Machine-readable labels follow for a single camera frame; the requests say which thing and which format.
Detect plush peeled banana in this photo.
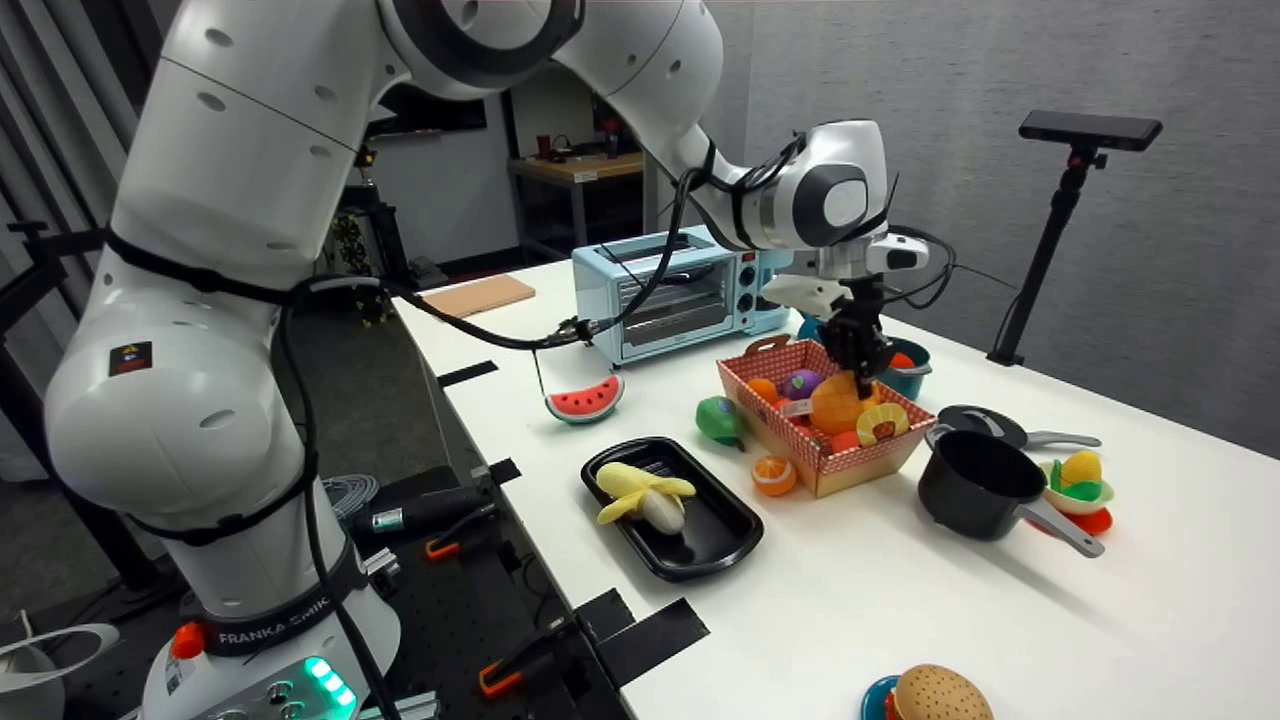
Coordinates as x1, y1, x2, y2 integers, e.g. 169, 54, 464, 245
591, 459, 701, 534

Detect toy peach half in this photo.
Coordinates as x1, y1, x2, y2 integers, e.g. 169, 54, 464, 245
850, 394, 917, 449

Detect wooden desk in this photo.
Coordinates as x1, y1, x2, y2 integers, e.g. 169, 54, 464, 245
513, 147, 653, 256

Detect plush watermelon slice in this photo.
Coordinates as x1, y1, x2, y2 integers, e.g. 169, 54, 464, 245
541, 370, 626, 431

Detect grey base box green lights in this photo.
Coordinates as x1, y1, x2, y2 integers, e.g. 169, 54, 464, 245
137, 649, 405, 720

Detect green toy pear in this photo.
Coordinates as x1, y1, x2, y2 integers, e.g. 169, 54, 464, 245
691, 391, 751, 450

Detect flat wooden board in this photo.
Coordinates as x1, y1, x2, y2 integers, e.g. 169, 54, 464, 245
419, 272, 541, 324

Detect light blue toaster oven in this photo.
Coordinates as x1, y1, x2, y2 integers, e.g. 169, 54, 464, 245
573, 219, 796, 370

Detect orange handled clamp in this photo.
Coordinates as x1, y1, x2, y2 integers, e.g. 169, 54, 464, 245
472, 625, 578, 704
419, 500, 503, 568

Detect black grill tray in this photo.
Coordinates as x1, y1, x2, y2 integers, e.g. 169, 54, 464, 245
576, 431, 766, 587

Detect black camera on stand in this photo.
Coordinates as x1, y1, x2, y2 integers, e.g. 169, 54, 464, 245
984, 106, 1169, 367

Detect toy hamburger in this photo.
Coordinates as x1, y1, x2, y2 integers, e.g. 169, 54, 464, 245
886, 660, 994, 720

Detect white round ring stand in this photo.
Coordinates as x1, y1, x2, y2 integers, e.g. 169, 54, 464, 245
0, 613, 124, 720

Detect yellow green red toy stack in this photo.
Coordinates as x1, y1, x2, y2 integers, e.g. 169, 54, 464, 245
1041, 449, 1118, 539

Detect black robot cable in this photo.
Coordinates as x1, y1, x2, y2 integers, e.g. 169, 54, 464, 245
272, 124, 817, 356

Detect small blue toy plate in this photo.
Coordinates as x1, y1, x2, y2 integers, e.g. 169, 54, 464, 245
857, 672, 903, 720

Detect black toy saucepan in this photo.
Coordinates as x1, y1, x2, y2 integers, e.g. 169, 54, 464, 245
917, 429, 1107, 558

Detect teal toy pot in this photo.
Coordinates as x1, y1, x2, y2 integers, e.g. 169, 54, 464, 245
874, 332, 935, 404

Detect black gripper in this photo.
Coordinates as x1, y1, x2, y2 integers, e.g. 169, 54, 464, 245
819, 272, 894, 399

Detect toy orange half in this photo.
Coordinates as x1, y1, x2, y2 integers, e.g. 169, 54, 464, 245
748, 450, 798, 500

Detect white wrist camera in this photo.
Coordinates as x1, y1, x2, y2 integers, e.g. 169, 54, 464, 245
759, 266, 850, 324

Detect orange checkered cardboard basket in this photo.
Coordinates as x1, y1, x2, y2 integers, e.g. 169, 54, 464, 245
711, 332, 935, 500

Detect black tripod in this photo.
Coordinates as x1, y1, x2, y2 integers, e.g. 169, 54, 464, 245
332, 179, 409, 294

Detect black handheld tool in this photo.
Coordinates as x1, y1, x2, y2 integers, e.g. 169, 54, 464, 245
349, 479, 497, 543

